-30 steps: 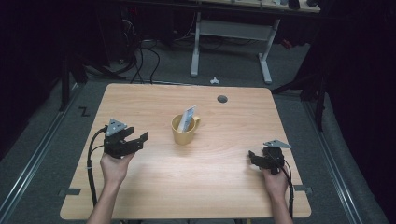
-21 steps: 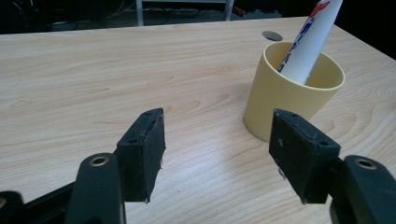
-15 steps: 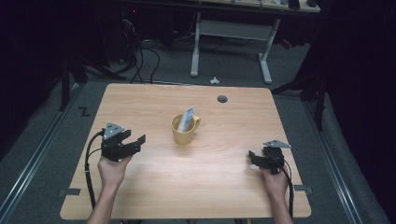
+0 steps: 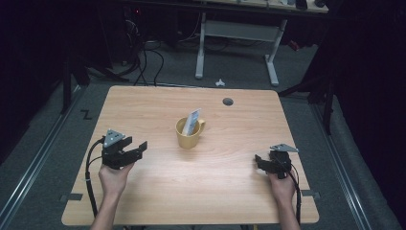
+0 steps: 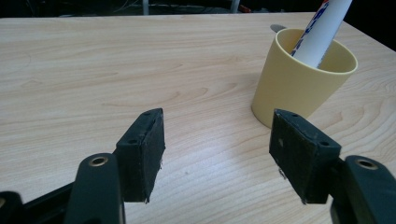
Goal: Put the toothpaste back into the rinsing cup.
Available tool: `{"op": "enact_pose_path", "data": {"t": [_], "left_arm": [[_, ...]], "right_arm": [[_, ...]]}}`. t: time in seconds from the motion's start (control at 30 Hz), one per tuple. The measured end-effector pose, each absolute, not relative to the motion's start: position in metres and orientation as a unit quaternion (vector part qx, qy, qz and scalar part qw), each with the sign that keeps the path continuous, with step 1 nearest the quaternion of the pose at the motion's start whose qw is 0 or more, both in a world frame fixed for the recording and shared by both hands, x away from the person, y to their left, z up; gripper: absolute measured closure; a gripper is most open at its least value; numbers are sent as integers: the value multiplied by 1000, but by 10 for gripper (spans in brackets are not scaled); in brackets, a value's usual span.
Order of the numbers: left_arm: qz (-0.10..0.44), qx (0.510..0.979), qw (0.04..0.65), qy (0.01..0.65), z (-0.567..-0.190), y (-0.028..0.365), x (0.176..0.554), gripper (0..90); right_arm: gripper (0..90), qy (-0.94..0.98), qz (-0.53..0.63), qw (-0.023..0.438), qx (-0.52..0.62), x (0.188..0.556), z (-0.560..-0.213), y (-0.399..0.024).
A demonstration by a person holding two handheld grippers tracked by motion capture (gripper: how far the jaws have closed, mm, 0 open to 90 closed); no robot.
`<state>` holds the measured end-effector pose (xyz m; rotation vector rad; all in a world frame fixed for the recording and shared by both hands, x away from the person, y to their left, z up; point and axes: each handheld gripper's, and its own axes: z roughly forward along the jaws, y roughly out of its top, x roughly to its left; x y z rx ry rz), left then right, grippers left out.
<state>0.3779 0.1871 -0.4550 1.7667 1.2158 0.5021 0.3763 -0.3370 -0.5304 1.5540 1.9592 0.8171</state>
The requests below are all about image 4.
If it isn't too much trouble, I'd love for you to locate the white blue toothpaste tube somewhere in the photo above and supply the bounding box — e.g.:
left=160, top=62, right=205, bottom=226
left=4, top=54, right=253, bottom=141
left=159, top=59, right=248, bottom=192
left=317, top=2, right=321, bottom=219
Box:
left=181, top=107, right=203, bottom=137

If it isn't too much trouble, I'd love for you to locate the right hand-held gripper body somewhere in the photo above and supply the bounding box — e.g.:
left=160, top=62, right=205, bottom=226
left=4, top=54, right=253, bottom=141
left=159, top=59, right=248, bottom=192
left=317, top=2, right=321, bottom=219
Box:
left=267, top=143, right=300, bottom=180

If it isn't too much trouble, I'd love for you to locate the white-framed background desk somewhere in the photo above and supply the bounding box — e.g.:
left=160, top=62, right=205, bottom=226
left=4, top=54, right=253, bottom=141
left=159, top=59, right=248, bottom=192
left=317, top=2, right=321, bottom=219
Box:
left=193, top=0, right=329, bottom=88

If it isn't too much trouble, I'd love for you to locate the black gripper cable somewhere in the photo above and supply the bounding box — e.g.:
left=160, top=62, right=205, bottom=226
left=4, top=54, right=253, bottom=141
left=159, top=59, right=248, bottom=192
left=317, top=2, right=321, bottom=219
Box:
left=287, top=170, right=303, bottom=225
left=84, top=137, right=106, bottom=219

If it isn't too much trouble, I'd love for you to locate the yellow cup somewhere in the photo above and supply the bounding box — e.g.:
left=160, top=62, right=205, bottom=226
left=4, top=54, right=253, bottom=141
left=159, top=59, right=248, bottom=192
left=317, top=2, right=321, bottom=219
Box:
left=174, top=116, right=207, bottom=150

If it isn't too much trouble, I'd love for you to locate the person's left hand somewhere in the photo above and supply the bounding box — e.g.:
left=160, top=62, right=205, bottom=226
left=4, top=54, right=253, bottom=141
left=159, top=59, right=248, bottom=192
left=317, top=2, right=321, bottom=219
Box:
left=98, top=161, right=136, bottom=198

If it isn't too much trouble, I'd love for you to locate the person's right hand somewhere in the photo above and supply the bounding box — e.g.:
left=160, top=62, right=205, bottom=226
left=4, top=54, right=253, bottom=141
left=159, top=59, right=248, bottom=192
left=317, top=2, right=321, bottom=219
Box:
left=266, top=171, right=297, bottom=206

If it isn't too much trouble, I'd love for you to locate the bundle of black floor cables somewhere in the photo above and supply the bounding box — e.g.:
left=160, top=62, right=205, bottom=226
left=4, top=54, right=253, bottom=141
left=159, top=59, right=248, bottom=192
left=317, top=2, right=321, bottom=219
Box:
left=122, top=18, right=166, bottom=87

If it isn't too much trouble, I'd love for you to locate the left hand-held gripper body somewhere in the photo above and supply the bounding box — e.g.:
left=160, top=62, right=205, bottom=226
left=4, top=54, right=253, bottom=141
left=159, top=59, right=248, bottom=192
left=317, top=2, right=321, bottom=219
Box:
left=101, top=128, right=144, bottom=171

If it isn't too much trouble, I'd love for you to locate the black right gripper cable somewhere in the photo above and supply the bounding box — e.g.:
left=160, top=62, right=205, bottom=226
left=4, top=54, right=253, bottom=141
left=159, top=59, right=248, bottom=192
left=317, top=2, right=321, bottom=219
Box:
left=287, top=170, right=303, bottom=225

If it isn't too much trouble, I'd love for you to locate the grey tape strip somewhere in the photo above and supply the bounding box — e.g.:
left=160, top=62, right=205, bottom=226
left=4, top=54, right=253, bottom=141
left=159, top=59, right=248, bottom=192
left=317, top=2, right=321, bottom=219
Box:
left=301, top=189, right=322, bottom=201
left=59, top=193, right=84, bottom=203

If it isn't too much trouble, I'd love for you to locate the black metal stand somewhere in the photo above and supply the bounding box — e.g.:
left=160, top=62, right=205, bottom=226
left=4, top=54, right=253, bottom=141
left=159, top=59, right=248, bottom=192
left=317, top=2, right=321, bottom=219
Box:
left=59, top=52, right=130, bottom=115
left=277, top=71, right=337, bottom=136

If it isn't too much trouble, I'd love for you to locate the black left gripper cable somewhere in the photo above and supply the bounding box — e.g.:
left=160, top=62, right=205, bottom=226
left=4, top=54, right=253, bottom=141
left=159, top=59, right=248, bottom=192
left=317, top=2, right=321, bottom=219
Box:
left=84, top=137, right=106, bottom=219

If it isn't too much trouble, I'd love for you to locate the metal floor rail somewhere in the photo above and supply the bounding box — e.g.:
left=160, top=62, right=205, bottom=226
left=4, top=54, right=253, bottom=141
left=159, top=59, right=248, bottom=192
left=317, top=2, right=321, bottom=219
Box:
left=309, top=103, right=373, bottom=230
left=0, top=85, right=86, bottom=226

